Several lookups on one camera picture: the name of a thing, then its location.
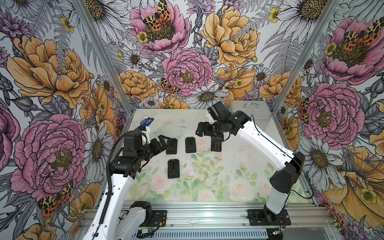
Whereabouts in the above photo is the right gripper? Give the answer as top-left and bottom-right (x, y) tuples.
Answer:
(195, 119), (226, 140)

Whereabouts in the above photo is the phone stand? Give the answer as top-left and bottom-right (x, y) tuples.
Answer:
(185, 137), (197, 154)
(166, 138), (178, 155)
(211, 137), (224, 152)
(168, 159), (180, 179)

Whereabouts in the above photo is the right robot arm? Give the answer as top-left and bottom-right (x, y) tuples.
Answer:
(196, 102), (305, 225)

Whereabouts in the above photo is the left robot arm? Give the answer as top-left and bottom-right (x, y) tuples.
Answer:
(83, 130), (168, 240)

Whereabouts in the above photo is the blue white packet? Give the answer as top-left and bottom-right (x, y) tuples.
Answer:
(140, 117), (155, 127)

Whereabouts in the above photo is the silver metal case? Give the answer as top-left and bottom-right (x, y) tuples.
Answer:
(229, 101), (272, 120)

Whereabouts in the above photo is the small circuit board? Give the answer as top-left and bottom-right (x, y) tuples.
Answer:
(136, 229), (155, 239)

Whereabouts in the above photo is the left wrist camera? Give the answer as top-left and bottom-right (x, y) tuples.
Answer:
(136, 125), (150, 144)

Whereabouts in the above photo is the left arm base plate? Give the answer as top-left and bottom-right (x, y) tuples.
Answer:
(140, 210), (168, 228)

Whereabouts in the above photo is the aluminium front rail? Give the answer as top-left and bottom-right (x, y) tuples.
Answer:
(78, 201), (335, 231)

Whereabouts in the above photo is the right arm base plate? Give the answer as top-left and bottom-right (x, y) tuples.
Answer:
(247, 209), (292, 227)

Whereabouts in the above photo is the right aluminium post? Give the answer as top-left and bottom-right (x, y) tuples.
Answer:
(272, 0), (340, 115)

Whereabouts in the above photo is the aluminium post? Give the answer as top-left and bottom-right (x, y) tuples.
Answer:
(272, 0), (340, 115)
(74, 1), (134, 117)

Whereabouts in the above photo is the left aluminium post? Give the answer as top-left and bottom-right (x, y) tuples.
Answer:
(74, 1), (134, 117)

